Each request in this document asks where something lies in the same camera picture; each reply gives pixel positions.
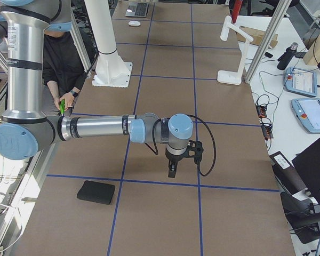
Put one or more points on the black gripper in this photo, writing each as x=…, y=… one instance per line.
x=174, y=159

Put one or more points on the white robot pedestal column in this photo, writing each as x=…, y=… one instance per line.
x=110, y=69

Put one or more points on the blue teach pendant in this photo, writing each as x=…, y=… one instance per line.
x=301, y=81
x=308, y=113

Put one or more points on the red cylinder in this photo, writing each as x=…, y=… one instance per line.
x=236, y=9

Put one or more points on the far blue teach pendant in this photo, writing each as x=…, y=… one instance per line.
x=301, y=81

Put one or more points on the white desk lamp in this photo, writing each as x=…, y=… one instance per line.
x=228, y=73

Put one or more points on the black water bottle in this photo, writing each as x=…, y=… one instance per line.
x=287, y=56

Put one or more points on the black monitor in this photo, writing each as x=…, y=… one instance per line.
x=307, y=165

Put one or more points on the black folded cloth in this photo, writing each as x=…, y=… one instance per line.
x=96, y=192

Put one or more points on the near blue teach pendant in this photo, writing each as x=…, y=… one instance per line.
x=308, y=113

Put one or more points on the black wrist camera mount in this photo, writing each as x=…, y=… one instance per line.
x=194, y=150

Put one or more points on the white computer mouse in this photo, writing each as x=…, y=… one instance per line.
x=134, y=23

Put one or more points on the black orange power strip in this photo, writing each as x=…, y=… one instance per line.
x=265, y=122

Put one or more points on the grey laptop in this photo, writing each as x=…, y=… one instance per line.
x=137, y=9

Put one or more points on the aluminium frame post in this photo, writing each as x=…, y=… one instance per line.
x=274, y=23

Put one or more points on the brown cardboard box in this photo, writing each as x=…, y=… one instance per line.
x=258, y=36

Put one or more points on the person in black hoodie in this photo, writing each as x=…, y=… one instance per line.
x=63, y=73

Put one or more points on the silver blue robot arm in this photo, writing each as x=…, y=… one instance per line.
x=27, y=130

